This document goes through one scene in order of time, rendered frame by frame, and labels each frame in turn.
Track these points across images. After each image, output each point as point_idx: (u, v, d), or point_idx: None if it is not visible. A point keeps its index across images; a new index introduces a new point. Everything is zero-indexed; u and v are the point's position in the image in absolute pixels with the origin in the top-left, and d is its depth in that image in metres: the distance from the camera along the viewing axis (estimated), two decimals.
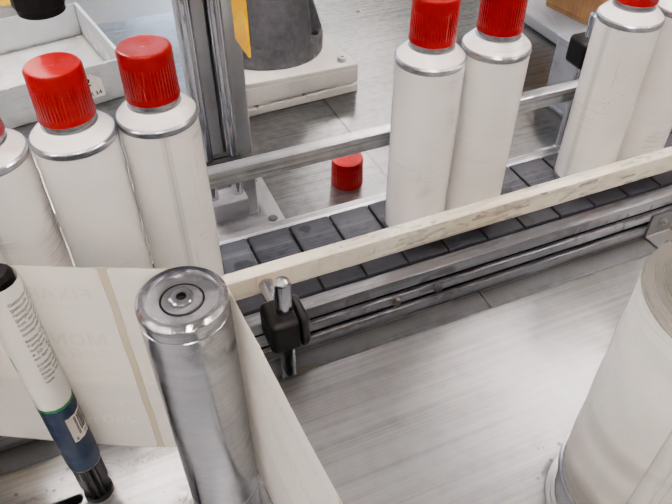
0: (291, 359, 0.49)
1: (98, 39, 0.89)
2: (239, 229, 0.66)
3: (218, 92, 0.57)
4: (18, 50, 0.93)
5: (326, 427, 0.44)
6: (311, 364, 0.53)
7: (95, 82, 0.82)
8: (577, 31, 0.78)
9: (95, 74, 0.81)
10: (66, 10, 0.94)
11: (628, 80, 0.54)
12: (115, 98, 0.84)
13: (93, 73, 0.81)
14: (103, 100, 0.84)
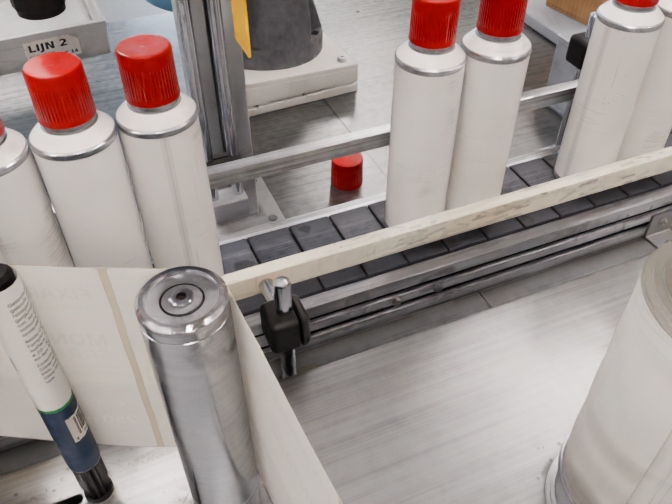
0: (291, 359, 0.49)
1: None
2: (239, 229, 0.66)
3: (218, 92, 0.57)
4: None
5: (326, 427, 0.44)
6: (311, 364, 0.53)
7: (72, 42, 0.78)
8: (577, 31, 0.78)
9: (72, 34, 0.77)
10: None
11: (628, 80, 0.54)
12: (91, 56, 0.81)
13: (70, 34, 0.77)
14: (78, 58, 0.80)
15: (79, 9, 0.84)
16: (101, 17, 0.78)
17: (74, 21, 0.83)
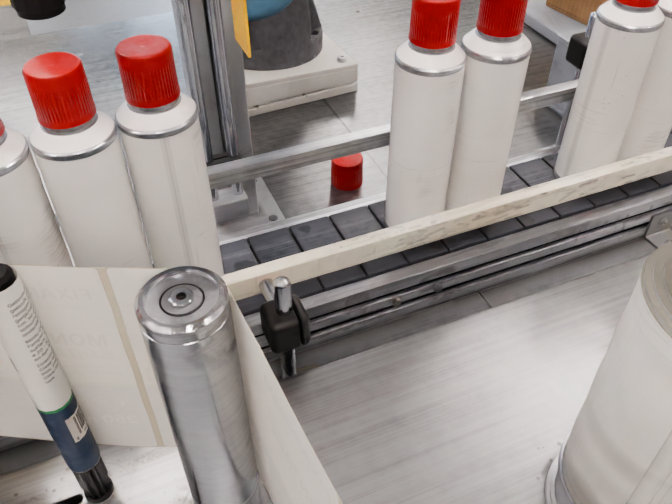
0: (291, 359, 0.49)
1: None
2: (239, 229, 0.66)
3: (218, 92, 0.57)
4: None
5: (326, 427, 0.44)
6: (311, 364, 0.53)
7: None
8: (577, 31, 0.78)
9: None
10: None
11: (628, 80, 0.54)
12: None
13: None
14: None
15: None
16: None
17: None
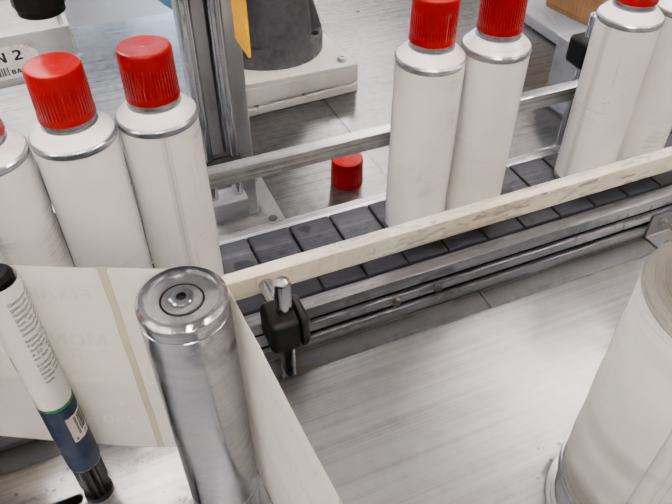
0: (291, 359, 0.49)
1: None
2: (239, 229, 0.66)
3: (218, 92, 0.57)
4: None
5: (326, 427, 0.44)
6: (311, 364, 0.53)
7: (29, 55, 0.63)
8: (577, 31, 0.78)
9: (28, 44, 0.63)
10: None
11: (628, 80, 0.54)
12: None
13: (25, 43, 0.62)
14: None
15: None
16: (64, 23, 0.63)
17: None
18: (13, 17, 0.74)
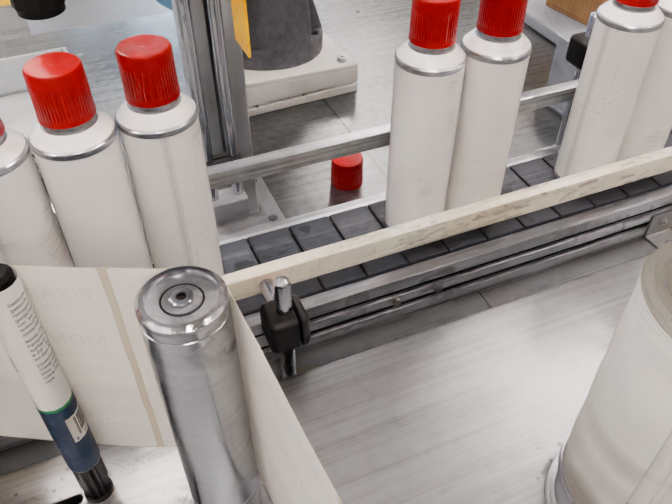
0: (291, 359, 0.49)
1: None
2: (239, 229, 0.66)
3: (218, 92, 0.57)
4: None
5: (326, 427, 0.44)
6: (311, 364, 0.53)
7: None
8: (577, 31, 0.78)
9: None
10: None
11: (628, 80, 0.54)
12: None
13: None
14: None
15: None
16: None
17: None
18: None
